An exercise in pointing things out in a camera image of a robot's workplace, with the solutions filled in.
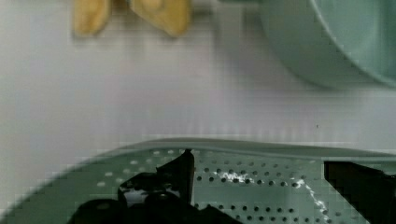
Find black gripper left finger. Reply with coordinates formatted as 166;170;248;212
67;149;242;224

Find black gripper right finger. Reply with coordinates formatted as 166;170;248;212
324;161;396;224

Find green plastic strainer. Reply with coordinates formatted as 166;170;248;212
1;139;395;224

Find teal green bowl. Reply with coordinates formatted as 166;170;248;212
260;0;395;89

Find yellow toy pieces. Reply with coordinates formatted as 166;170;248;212
73;0;192;37

